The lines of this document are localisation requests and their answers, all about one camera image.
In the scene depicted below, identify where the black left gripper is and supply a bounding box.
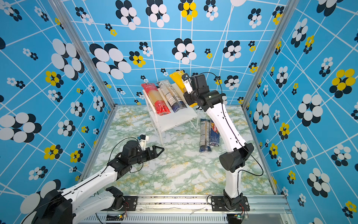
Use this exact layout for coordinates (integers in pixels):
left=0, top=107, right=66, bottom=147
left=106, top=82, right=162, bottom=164
left=130, top=145, right=165, bottom=167

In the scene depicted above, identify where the clear blue spaghetti bag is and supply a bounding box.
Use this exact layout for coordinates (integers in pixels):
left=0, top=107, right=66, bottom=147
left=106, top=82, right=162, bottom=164
left=158, top=80, right=186, bottom=113

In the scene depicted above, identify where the yellow spaghetti bag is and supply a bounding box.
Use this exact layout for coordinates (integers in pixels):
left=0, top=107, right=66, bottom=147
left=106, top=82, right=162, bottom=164
left=169, top=70, right=187, bottom=104

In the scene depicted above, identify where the clear dark spaghetti bag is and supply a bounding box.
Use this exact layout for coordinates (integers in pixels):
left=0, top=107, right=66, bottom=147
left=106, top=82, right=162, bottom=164
left=199, top=119, right=212, bottom=152

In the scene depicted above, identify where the red spaghetti bag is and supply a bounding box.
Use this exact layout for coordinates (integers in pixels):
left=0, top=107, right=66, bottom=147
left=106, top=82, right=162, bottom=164
left=141, top=83, right=171, bottom=116

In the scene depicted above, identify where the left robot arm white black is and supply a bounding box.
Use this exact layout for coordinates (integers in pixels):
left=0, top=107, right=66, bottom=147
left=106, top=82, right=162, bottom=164
left=22, top=140, right=165, bottom=224

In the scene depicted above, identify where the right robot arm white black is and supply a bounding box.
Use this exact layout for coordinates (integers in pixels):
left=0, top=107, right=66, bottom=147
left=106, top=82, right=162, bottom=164
left=182, top=74, right=254, bottom=211

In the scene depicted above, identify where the white metal two-tier shelf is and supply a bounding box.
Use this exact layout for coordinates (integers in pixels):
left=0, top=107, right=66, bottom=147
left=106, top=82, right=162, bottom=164
left=143, top=83, right=200, bottom=145

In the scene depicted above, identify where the dark blue spaghetti box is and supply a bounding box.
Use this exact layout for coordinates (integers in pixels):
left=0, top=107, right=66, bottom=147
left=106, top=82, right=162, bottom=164
left=209, top=120, right=220, bottom=147

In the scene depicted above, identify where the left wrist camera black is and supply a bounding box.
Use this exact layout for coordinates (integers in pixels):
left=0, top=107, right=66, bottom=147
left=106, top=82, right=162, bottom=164
left=138, top=134, right=149, bottom=150

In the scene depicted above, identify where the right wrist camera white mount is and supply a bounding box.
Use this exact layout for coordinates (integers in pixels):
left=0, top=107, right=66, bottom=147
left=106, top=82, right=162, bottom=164
left=182, top=73, right=193, bottom=94

